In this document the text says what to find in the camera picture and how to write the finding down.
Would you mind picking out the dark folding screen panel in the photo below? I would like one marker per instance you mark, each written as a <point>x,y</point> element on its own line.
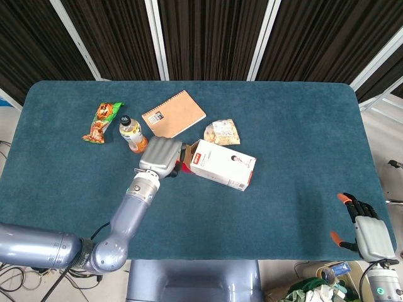
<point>321,41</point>
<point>384,78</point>
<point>28,47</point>
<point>211,37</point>
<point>116,37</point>

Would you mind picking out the kraft spiral notebook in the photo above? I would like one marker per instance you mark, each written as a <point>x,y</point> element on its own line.
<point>173,116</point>

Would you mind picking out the clear plastic food bag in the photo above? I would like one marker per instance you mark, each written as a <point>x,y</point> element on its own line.
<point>222,132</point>

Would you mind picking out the green orange snack bag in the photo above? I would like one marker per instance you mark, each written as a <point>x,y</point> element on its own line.
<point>100,124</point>

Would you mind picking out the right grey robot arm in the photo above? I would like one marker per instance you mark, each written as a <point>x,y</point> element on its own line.
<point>387,283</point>

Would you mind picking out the blue plastic packet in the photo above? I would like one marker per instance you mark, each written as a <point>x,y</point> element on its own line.
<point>342,268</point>

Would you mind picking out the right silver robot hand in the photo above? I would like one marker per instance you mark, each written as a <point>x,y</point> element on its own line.
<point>371,236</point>

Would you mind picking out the orange drink bottle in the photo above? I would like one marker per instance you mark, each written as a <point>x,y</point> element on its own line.
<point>132,133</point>

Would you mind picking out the teal table cloth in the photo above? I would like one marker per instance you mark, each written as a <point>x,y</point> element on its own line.
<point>283,126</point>

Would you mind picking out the green cloth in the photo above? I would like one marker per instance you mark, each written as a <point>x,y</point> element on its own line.
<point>307,284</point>

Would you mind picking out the white cardboard box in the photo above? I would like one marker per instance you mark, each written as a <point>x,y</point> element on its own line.
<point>220,163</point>

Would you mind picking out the grey-blue robot torso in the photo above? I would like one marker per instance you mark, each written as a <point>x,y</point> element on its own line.
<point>193,283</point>

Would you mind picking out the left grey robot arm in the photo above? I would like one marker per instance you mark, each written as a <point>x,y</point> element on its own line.
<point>47,248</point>

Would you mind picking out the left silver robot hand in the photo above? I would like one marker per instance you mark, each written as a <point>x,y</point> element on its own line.
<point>160,155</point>

